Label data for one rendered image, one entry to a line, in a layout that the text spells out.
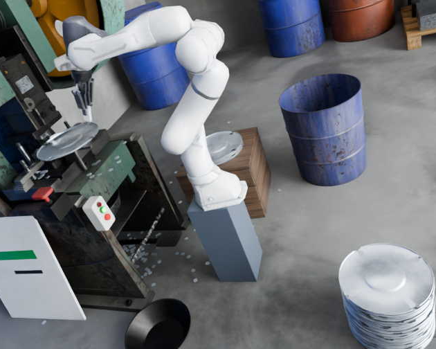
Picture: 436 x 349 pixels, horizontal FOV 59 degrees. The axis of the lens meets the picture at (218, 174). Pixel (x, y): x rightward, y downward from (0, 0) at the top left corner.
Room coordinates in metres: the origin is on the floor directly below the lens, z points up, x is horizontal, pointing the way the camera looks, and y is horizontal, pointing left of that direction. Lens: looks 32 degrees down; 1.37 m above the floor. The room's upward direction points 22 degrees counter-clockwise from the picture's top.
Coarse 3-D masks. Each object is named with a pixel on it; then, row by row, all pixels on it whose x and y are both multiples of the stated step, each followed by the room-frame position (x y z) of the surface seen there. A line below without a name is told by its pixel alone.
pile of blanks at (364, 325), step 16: (352, 304) 0.76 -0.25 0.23; (432, 304) 0.69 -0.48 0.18; (352, 320) 0.78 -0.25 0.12; (368, 320) 0.72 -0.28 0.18; (384, 320) 0.68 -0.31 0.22; (400, 320) 0.66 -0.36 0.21; (416, 320) 0.66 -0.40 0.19; (432, 320) 0.69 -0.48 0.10; (368, 336) 0.72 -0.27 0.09; (384, 336) 0.68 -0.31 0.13; (400, 336) 0.67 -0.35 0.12; (416, 336) 0.66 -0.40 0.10; (432, 336) 0.68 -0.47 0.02
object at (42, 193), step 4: (40, 188) 1.33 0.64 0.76; (44, 188) 1.32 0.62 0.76; (48, 188) 1.30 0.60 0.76; (52, 188) 1.31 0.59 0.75; (36, 192) 1.32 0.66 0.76; (40, 192) 1.30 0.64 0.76; (44, 192) 1.29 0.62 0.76; (48, 192) 1.29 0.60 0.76; (32, 196) 1.30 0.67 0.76; (36, 196) 1.29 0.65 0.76; (40, 196) 1.27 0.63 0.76; (44, 196) 1.27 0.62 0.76; (48, 200) 1.30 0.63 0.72
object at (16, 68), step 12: (0, 60) 1.68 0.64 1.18; (12, 60) 1.68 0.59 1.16; (24, 60) 1.72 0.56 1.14; (12, 72) 1.65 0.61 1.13; (24, 72) 1.69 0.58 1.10; (24, 84) 1.66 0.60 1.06; (36, 84) 1.71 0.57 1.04; (24, 96) 1.63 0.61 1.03; (36, 96) 1.68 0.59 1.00; (36, 108) 1.61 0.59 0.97; (48, 108) 1.66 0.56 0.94; (12, 120) 1.64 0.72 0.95; (24, 120) 1.61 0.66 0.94; (36, 120) 1.62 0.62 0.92; (48, 120) 1.63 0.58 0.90; (24, 132) 1.63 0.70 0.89
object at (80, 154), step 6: (102, 132) 1.59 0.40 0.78; (96, 138) 1.55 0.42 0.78; (90, 144) 1.51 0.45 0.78; (78, 150) 1.59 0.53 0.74; (84, 150) 1.62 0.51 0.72; (90, 150) 1.64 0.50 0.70; (66, 156) 1.60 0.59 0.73; (72, 156) 1.59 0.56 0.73; (78, 156) 1.58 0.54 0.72; (84, 156) 1.60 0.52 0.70; (90, 156) 1.63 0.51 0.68; (78, 162) 1.58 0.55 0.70; (84, 162) 1.59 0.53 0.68; (90, 162) 1.61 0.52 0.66; (84, 168) 1.58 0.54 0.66
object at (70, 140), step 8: (72, 128) 1.78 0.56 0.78; (80, 128) 1.74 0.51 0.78; (88, 128) 1.70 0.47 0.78; (96, 128) 1.66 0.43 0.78; (56, 136) 1.76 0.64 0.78; (64, 136) 1.71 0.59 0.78; (72, 136) 1.66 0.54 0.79; (80, 136) 1.63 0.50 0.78; (88, 136) 1.60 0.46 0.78; (56, 144) 1.64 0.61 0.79; (64, 144) 1.60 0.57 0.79; (72, 144) 1.58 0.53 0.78; (80, 144) 1.55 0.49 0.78; (40, 152) 1.64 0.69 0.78; (48, 152) 1.60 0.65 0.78; (56, 152) 1.56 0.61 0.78; (64, 152) 1.53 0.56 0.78
